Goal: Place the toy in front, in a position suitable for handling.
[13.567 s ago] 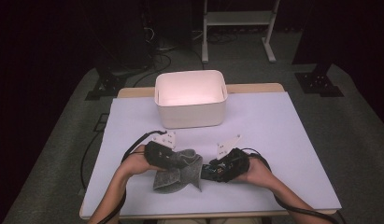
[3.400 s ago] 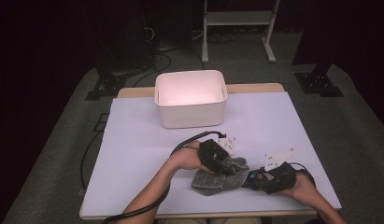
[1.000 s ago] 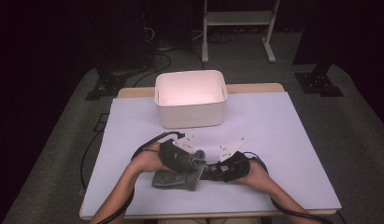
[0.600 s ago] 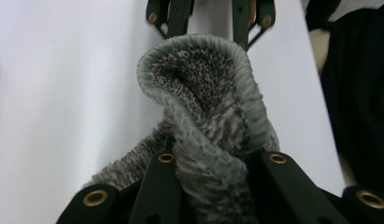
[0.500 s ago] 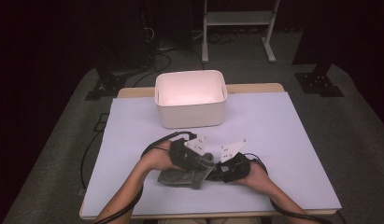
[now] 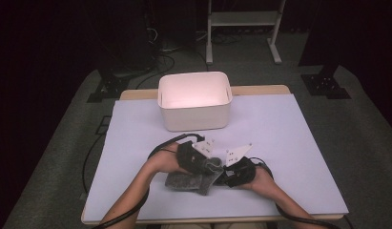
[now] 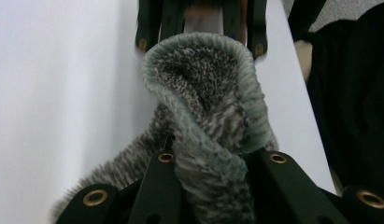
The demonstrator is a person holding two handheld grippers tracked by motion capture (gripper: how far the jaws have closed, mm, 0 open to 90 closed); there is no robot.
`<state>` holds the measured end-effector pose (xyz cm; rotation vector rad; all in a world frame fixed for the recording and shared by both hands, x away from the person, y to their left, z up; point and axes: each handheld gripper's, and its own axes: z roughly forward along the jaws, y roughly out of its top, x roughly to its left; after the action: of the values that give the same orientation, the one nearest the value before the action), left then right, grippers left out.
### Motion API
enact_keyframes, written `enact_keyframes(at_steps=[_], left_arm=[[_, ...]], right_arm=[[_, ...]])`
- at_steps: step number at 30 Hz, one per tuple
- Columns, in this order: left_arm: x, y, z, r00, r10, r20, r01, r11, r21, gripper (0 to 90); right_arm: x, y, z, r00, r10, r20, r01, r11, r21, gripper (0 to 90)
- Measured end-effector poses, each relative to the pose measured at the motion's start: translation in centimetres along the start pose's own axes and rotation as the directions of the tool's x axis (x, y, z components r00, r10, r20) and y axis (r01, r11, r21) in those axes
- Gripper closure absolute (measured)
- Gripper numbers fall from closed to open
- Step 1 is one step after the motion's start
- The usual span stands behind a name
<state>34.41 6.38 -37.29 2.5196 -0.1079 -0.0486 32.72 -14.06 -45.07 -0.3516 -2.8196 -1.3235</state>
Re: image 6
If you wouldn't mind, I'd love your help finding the person's right hand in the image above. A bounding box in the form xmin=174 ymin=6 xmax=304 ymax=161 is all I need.
xmin=243 ymin=164 xmax=277 ymax=193

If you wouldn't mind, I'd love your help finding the wooden table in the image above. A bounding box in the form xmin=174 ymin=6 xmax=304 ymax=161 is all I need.
xmin=80 ymin=84 xmax=349 ymax=225

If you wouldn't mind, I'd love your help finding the person's left hand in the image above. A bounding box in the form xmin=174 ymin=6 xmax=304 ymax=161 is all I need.
xmin=145 ymin=142 xmax=189 ymax=175

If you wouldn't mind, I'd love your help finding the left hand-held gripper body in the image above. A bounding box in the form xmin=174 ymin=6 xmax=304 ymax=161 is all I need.
xmin=176 ymin=138 xmax=216 ymax=176

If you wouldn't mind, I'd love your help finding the black cable on floor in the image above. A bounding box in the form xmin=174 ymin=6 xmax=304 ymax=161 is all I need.
xmin=81 ymin=115 xmax=113 ymax=195

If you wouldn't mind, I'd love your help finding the white plastic bin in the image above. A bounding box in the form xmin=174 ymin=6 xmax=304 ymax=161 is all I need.
xmin=156 ymin=71 xmax=234 ymax=133

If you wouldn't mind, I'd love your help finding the grey fluffy cloth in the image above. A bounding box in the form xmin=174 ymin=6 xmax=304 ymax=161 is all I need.
xmin=164 ymin=156 xmax=225 ymax=197

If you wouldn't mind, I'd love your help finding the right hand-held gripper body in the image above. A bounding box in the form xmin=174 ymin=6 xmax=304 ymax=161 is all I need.
xmin=221 ymin=143 xmax=258 ymax=189

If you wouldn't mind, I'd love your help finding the white metal stand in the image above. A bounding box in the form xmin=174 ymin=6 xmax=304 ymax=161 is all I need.
xmin=205 ymin=0 xmax=287 ymax=66

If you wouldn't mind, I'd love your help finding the bundle of black floor cables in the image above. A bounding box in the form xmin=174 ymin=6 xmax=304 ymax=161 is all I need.
xmin=134 ymin=52 xmax=176 ymax=91

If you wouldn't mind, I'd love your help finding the black stand base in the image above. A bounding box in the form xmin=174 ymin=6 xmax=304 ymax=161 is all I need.
xmin=300 ymin=64 xmax=352 ymax=100
xmin=86 ymin=70 xmax=131 ymax=104

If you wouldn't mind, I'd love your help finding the right hand-held gripper cable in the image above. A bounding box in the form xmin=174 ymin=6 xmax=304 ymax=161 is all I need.
xmin=249 ymin=156 xmax=345 ymax=229

